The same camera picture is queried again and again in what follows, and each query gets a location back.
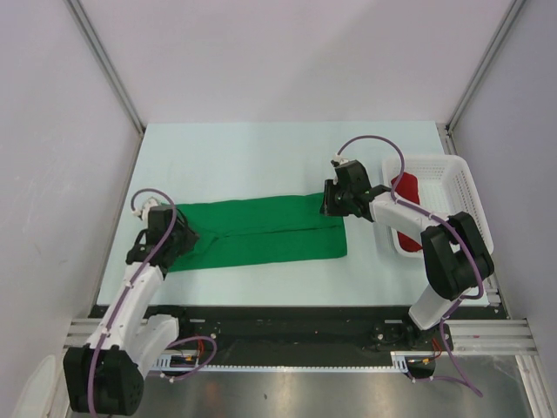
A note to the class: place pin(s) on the white perforated plastic basket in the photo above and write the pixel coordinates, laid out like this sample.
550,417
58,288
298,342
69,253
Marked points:
445,185

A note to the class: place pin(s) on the left aluminium corner post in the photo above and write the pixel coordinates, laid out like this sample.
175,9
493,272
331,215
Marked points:
103,59

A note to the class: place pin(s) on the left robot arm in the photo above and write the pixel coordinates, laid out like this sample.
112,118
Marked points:
105,376

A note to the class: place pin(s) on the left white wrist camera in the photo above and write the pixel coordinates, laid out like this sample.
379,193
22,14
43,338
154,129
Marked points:
143,211

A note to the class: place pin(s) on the rolled red t shirt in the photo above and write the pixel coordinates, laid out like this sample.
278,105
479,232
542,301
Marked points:
408,188

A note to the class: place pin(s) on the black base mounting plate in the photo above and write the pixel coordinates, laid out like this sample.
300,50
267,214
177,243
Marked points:
305,337

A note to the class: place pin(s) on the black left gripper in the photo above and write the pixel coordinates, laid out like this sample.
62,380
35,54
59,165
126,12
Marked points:
191,236

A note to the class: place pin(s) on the right aluminium corner post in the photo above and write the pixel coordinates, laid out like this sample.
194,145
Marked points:
486,61

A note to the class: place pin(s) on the aluminium rail frame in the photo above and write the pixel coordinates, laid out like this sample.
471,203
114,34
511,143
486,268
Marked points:
184,357

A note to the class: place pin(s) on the green t shirt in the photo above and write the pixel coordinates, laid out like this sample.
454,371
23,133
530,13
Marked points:
261,231

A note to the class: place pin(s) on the aluminium corner post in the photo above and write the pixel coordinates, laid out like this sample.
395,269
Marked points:
103,59
486,61

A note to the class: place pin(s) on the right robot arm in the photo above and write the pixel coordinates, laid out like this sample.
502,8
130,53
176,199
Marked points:
456,258

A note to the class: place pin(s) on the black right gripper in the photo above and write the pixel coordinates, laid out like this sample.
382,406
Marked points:
328,205

